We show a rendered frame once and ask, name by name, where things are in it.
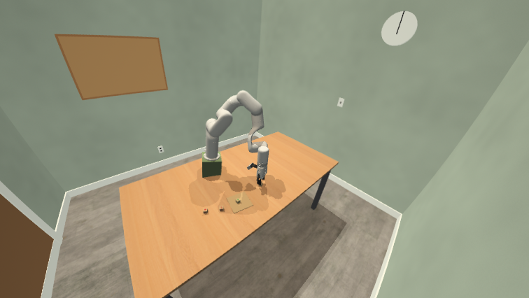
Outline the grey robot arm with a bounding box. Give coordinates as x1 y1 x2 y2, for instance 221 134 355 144
204 91 269 169

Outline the tan flat mat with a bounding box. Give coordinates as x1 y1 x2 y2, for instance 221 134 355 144
227 192 253 213

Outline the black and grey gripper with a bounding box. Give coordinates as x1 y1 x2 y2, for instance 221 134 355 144
256 166 267 185

